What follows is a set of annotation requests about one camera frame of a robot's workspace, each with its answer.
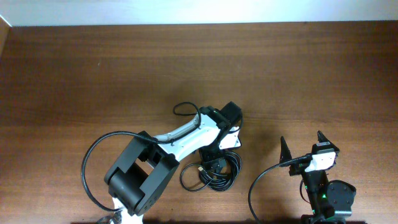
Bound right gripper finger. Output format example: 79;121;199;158
279;136;292;167
316;131;331;146

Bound black usb cable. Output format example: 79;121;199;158
179;151;243;192

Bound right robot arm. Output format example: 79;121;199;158
279;131;356;224

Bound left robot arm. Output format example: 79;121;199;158
104;102;243;223

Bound thin black wire loop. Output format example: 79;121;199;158
298;179;312;205

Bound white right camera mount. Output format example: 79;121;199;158
305;152;336;172

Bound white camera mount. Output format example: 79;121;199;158
219;126;241;150
305;152;336;172

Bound right camera cable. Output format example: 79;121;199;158
248;154;313;224

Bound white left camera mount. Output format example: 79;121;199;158
219;126;241;150

